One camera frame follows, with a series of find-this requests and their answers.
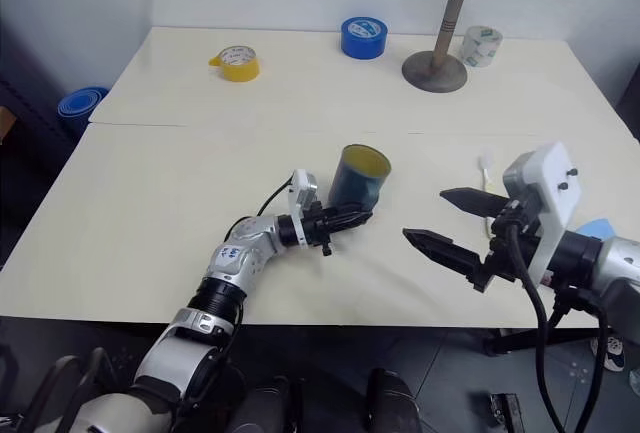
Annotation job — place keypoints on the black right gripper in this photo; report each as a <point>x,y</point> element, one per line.
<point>515,253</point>

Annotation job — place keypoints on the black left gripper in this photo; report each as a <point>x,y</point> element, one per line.
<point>320,227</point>

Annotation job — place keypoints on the dark blue mug yellow inside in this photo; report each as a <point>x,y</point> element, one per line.
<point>361,179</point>

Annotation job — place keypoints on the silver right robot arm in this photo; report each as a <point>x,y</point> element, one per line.
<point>617,268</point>

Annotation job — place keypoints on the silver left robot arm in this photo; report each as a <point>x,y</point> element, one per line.
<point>232,258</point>

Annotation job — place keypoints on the white toothbrush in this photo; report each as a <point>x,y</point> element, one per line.
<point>486,178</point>

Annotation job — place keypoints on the wooden hat stand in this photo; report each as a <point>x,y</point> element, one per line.
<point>447,23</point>

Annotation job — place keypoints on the light blue paper piece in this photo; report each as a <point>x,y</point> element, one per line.
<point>596,229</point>

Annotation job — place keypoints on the clear printed tape roll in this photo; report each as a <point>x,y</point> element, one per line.
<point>481,48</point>

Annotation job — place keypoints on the blue tape roll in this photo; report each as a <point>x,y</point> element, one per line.
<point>364,39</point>

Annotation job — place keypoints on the dark rounded shape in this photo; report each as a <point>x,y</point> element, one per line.
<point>392,403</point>
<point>262,408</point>

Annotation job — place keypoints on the yellow tape roll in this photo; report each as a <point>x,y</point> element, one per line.
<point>241,65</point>

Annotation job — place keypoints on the black floor device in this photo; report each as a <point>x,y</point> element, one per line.
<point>506,413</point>

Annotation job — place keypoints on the white and black shoe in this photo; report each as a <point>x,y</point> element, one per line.
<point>612,353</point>

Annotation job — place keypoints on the blue rolled mat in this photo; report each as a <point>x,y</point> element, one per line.
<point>80,105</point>

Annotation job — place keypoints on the black shelf rack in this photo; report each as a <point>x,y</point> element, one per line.
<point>30,123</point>

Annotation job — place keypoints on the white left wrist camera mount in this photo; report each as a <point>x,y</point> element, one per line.
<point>299,193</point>

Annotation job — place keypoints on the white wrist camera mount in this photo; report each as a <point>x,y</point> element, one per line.
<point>557,193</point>
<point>299,193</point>

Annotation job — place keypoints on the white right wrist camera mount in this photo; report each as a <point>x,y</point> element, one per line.
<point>557,193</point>

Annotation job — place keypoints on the black table frame bar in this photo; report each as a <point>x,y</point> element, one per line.
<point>515,340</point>

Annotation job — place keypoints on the black curved metal frame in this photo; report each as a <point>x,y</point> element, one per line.
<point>75,378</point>

